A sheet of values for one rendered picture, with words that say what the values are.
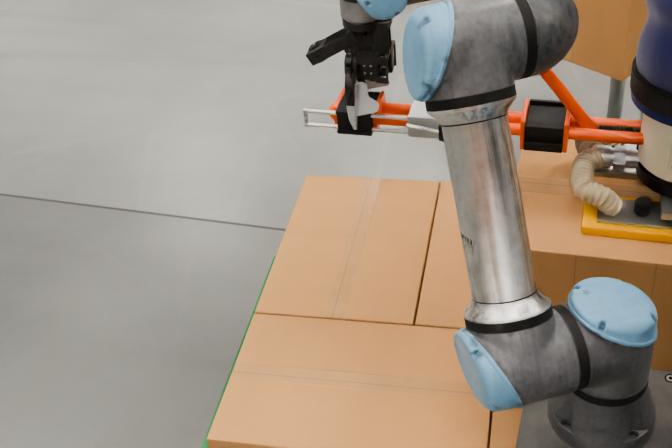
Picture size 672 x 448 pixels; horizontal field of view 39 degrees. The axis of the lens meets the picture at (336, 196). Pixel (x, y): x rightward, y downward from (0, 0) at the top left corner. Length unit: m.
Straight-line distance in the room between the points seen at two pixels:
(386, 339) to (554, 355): 1.05
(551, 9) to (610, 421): 0.57
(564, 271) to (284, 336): 0.84
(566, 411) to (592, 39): 1.87
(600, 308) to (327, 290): 1.22
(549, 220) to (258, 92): 2.80
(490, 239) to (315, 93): 3.16
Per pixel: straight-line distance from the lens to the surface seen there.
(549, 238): 1.72
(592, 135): 1.75
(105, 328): 3.28
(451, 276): 2.44
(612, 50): 3.10
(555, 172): 1.88
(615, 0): 3.03
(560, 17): 1.23
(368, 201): 2.70
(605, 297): 1.32
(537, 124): 1.75
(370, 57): 1.72
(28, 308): 3.46
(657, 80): 1.64
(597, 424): 1.40
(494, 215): 1.21
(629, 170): 1.82
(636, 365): 1.33
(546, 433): 1.45
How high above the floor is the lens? 2.14
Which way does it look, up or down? 36 degrees down
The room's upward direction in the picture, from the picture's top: 6 degrees counter-clockwise
